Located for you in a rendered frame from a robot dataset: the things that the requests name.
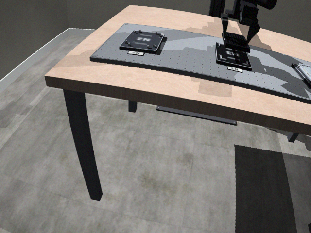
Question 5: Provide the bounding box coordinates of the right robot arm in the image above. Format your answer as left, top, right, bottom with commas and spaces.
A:
232, 0, 277, 26

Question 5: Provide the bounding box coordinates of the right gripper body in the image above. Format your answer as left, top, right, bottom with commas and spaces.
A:
221, 9, 260, 29

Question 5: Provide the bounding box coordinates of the white well plate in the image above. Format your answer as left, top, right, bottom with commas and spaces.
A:
298, 63, 311, 80

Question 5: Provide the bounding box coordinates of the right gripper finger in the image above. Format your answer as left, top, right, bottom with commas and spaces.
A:
246, 26, 259, 43
221, 17, 228, 39

